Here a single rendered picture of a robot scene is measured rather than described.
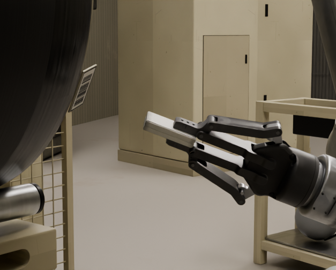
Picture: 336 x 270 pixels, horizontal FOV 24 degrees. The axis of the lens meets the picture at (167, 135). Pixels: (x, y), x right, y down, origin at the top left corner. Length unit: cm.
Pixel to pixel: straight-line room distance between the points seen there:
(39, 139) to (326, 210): 38
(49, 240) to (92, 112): 885
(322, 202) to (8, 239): 41
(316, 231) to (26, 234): 277
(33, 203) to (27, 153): 11
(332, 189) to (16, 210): 42
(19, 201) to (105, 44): 920
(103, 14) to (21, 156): 921
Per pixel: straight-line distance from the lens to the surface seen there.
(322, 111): 349
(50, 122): 97
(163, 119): 103
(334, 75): 66
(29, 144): 98
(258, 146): 104
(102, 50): 1014
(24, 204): 107
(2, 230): 109
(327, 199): 104
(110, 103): 1040
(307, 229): 375
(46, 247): 108
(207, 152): 103
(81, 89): 100
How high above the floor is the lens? 113
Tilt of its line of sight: 8 degrees down
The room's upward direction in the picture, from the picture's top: straight up
